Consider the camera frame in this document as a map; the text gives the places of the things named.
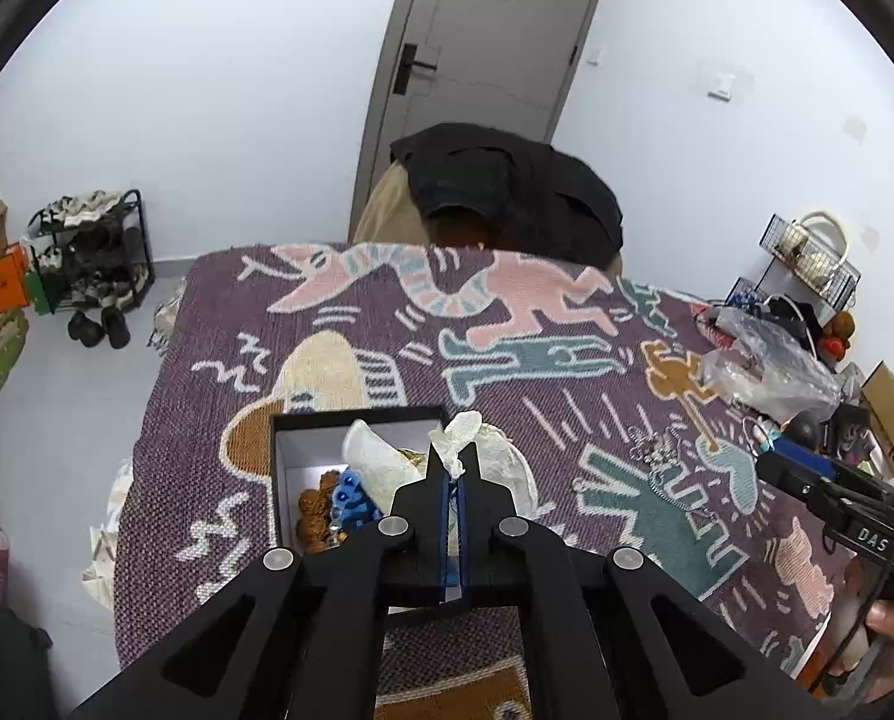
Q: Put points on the black jacket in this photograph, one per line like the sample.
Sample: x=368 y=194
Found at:
x=514 y=180

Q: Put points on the white gauze pouch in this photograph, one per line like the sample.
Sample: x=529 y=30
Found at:
x=383 y=457

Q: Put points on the purple printed blanket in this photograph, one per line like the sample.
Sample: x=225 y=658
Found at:
x=567 y=360

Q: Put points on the black box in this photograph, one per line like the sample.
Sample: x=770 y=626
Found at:
x=304 y=442

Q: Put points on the tan chair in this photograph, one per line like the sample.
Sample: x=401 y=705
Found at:
x=387 y=210

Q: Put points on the white handbag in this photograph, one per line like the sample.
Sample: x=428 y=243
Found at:
x=818 y=255

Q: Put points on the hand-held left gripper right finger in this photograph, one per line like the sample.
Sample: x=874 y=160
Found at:
x=468 y=540

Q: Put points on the brown plush toy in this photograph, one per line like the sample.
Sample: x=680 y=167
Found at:
x=839 y=330

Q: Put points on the orange box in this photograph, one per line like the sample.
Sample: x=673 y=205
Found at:
x=1 y=281

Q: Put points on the blue charm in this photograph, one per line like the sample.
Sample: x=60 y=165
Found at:
x=353 y=502

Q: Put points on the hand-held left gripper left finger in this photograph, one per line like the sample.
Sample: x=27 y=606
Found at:
x=447 y=540

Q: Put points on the black haired doll figurine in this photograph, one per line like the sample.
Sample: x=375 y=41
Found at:
x=801 y=431

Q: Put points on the gold butterfly pendant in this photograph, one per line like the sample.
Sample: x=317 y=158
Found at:
x=412 y=457

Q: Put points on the white light switch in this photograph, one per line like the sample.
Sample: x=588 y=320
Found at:
x=722 y=84

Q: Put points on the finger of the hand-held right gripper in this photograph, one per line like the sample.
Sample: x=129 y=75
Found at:
x=792 y=478
x=803 y=454

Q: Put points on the clear plastic bag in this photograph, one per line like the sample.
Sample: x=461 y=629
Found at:
x=773 y=371

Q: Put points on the green paper bag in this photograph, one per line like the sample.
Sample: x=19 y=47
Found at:
x=38 y=292

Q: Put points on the grey door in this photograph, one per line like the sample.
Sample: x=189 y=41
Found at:
x=492 y=52

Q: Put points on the black bag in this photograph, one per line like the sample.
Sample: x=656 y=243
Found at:
x=4 y=667

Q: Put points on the black shoe rack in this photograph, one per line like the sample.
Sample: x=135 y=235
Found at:
x=94 y=255

